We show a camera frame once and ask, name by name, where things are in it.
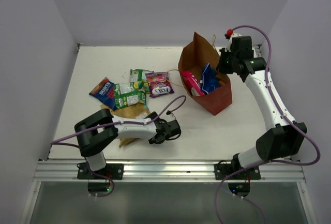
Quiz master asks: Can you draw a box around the large blue chip bag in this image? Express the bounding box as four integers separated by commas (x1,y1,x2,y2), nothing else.
200,63,221,95

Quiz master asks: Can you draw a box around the red paper bag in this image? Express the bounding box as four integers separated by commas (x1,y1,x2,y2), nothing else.
178,33,232,115

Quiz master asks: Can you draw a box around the pink snack bag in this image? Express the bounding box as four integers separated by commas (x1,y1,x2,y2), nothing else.
180,70,204,96

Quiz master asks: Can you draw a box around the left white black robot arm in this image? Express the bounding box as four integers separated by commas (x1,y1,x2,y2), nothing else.
74,109,182,179

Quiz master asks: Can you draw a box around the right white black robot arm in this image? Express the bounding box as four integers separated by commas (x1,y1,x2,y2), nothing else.
217,33,307,179

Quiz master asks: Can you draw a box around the brown kraft snack bag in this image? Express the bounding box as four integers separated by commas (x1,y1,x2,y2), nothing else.
100,102,156,149

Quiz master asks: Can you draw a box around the purple Fox's candy bag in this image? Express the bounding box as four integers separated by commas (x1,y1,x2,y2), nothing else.
145,72,174,98

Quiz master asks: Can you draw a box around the green Fox's candy bag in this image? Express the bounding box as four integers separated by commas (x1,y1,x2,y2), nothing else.
113,82,146,109

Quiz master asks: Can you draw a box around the small blue snack bag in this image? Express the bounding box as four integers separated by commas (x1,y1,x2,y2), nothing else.
89,77,117,111

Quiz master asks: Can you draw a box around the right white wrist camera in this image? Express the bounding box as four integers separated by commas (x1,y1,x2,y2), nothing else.
224,29,242,52

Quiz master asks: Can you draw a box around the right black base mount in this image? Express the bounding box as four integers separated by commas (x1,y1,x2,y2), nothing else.
214,160,261,197

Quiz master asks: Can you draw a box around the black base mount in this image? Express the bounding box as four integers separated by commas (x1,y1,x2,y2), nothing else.
214,160,261,197
77,162,124,198

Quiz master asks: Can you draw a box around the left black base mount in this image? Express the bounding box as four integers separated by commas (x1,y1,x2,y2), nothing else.
77,162,124,198

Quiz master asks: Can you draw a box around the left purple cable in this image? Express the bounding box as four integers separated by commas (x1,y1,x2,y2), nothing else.
50,95,187,198

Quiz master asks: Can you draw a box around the aluminium rail frame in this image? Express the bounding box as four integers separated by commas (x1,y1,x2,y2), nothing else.
20,159,318,223

